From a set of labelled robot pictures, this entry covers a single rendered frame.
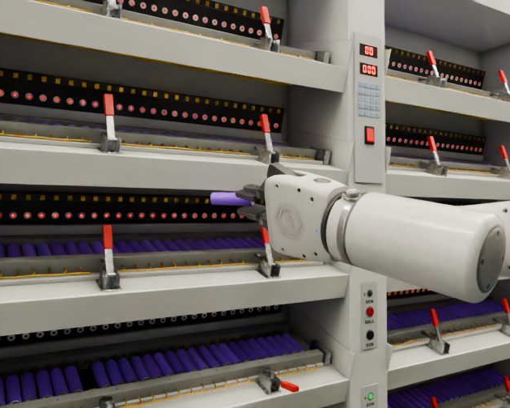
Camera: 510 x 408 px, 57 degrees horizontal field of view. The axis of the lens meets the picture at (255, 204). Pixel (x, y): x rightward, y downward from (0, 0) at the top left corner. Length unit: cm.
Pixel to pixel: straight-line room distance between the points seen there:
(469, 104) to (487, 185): 19
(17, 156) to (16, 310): 19
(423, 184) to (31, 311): 76
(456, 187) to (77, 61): 81
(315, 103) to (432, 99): 26
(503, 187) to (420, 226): 82
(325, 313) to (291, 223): 42
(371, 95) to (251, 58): 26
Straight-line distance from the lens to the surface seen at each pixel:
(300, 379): 89
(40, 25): 71
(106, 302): 69
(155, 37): 74
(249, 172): 76
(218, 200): 67
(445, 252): 44
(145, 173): 70
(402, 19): 131
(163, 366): 84
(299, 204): 54
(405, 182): 100
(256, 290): 78
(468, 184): 115
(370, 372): 96
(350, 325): 90
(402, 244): 46
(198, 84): 97
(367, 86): 94
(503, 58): 157
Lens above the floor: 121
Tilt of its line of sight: 2 degrees up
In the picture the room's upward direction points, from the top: straight up
